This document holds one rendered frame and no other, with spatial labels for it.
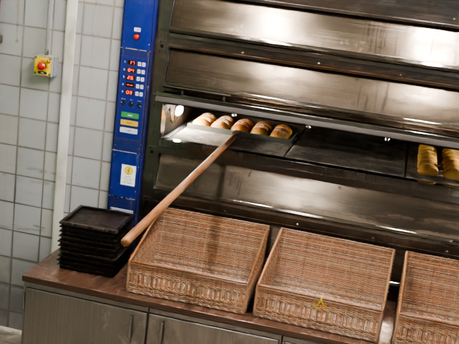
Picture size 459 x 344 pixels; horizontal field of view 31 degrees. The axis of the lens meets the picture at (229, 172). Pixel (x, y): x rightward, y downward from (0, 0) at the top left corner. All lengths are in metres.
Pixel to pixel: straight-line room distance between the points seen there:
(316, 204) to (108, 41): 1.27
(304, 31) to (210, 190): 0.89
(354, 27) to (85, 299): 1.72
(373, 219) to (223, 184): 0.73
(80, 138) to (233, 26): 0.97
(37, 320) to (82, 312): 0.23
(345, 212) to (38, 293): 1.47
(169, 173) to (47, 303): 0.85
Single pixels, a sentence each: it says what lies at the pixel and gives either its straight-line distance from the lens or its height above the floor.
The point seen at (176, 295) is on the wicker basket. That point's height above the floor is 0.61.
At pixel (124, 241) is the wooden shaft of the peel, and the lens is 2.62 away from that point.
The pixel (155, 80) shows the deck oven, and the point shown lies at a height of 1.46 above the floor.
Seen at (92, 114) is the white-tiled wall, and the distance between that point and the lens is 4.15.
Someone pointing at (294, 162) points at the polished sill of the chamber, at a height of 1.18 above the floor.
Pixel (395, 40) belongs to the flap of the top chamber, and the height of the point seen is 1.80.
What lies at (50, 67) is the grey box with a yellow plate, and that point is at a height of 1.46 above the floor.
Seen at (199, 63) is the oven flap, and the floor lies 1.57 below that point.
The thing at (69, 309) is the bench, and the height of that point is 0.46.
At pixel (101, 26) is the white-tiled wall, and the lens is 4.08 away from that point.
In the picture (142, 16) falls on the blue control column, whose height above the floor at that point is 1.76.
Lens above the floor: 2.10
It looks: 15 degrees down
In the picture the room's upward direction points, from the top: 7 degrees clockwise
